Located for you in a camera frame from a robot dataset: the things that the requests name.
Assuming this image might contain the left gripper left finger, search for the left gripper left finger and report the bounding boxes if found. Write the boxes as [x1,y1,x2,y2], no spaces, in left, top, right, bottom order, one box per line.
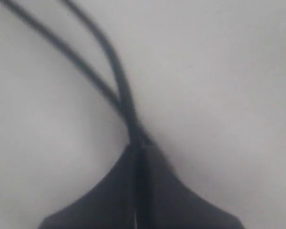
[39,146,136,229]

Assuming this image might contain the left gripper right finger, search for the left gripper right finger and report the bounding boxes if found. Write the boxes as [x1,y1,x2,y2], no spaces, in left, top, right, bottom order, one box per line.
[136,145,244,229]

